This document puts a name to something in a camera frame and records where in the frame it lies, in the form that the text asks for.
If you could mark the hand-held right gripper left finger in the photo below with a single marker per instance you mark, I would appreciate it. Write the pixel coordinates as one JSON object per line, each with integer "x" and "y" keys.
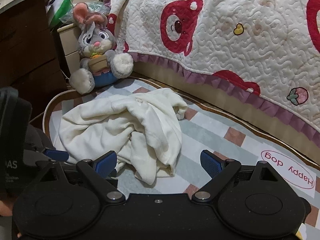
{"x": 106, "y": 160}

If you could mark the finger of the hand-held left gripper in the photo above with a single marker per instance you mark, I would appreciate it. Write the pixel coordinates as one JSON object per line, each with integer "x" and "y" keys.
{"x": 57, "y": 154}

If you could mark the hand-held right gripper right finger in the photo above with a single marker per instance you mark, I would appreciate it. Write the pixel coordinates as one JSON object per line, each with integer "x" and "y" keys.
{"x": 210, "y": 163}

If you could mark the cream fleece garment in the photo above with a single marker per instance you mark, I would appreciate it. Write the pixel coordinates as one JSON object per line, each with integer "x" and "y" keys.
{"x": 120, "y": 130}

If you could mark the checkered printed rug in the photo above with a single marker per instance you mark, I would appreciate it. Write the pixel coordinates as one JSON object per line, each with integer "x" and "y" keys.
{"x": 207, "y": 130}

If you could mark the quilted bedspread red bears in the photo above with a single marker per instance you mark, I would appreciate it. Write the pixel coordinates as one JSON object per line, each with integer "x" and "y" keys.
{"x": 225, "y": 102}

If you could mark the dark wooden cabinet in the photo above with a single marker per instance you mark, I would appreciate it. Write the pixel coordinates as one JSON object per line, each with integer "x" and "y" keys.
{"x": 25, "y": 55}

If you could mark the beige bedside drawer unit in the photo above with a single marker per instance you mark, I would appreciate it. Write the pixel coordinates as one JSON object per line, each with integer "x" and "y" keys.
{"x": 71, "y": 45}

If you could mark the grey plush rabbit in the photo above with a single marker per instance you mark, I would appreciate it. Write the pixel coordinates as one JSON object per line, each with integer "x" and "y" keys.
{"x": 97, "y": 42}

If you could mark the quilted bear print bedspread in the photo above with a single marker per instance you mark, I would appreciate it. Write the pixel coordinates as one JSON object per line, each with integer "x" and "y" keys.
{"x": 225, "y": 30}

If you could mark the green plastic bag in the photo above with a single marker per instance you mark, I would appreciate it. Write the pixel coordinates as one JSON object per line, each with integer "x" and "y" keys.
{"x": 62, "y": 7}

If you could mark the clear plastic bag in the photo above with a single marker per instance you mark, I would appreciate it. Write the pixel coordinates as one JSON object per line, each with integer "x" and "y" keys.
{"x": 96, "y": 7}

